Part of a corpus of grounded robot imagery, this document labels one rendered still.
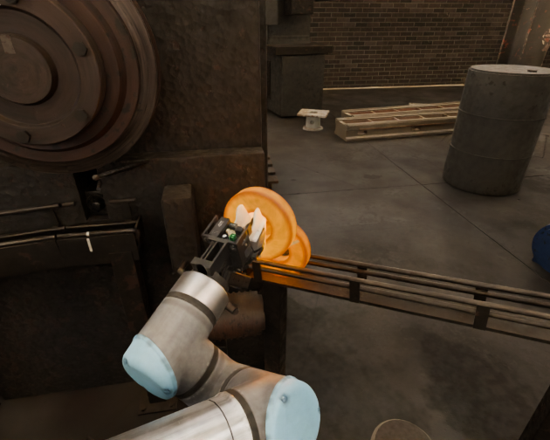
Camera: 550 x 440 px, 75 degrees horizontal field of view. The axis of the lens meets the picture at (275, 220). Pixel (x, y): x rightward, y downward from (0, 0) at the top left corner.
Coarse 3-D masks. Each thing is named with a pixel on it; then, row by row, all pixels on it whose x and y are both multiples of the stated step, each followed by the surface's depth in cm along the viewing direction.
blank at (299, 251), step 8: (304, 232) 85; (296, 240) 84; (304, 240) 84; (288, 248) 86; (296, 248) 85; (304, 248) 84; (280, 256) 91; (288, 256) 89; (296, 256) 86; (304, 256) 85; (288, 264) 88; (296, 264) 87; (304, 264) 86; (296, 272) 88
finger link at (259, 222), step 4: (256, 212) 68; (260, 212) 70; (256, 216) 68; (260, 216) 70; (256, 220) 68; (260, 220) 70; (264, 220) 71; (252, 224) 68; (256, 224) 69; (260, 224) 70; (264, 224) 71; (252, 228) 67; (256, 228) 69; (260, 228) 70; (252, 232) 68; (256, 232) 69; (260, 232) 69; (252, 236) 68; (256, 236) 69; (252, 240) 68; (256, 240) 68
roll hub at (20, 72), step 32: (0, 0) 61; (32, 0) 62; (0, 32) 64; (32, 32) 64; (64, 32) 64; (0, 64) 64; (32, 64) 65; (64, 64) 68; (96, 64) 68; (0, 96) 68; (32, 96) 68; (64, 96) 70; (96, 96) 70; (0, 128) 70; (32, 128) 71; (64, 128) 72
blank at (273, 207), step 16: (240, 192) 72; (256, 192) 70; (272, 192) 71; (256, 208) 72; (272, 208) 70; (288, 208) 71; (272, 224) 72; (288, 224) 70; (272, 240) 74; (288, 240) 72; (272, 256) 76
